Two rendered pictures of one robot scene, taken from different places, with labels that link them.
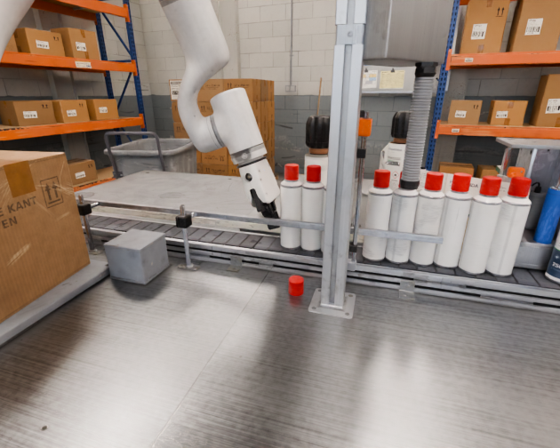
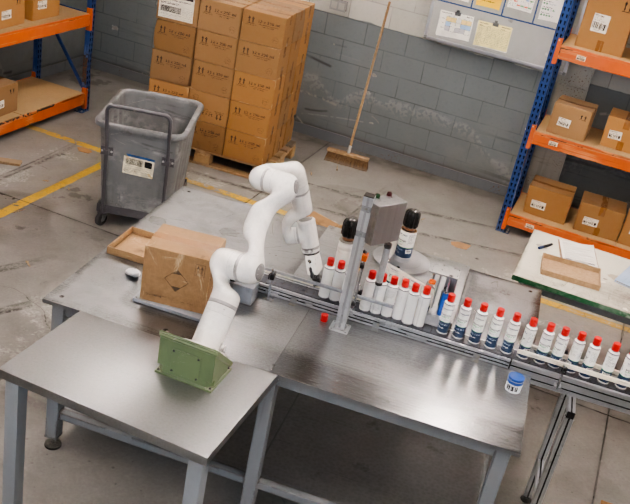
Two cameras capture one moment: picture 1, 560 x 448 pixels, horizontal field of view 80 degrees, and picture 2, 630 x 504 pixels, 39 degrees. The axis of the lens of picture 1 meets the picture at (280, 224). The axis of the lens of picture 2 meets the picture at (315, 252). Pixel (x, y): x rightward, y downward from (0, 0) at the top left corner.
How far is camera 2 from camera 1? 3.38 m
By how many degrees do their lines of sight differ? 7
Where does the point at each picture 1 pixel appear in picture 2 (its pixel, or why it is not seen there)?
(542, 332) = (421, 350)
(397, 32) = (375, 238)
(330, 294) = (339, 323)
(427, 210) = (389, 292)
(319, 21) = not seen: outside the picture
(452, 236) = (399, 306)
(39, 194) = not seen: hidden behind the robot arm
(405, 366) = (361, 351)
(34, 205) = not seen: hidden behind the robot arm
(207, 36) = (306, 207)
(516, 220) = (423, 303)
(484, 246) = (410, 312)
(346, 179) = (352, 279)
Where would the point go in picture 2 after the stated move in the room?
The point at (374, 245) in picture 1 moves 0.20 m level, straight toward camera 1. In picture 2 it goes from (364, 304) to (353, 324)
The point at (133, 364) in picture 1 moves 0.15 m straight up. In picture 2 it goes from (263, 336) to (268, 307)
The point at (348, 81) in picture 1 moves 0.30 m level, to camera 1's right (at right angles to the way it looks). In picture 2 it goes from (358, 246) to (425, 257)
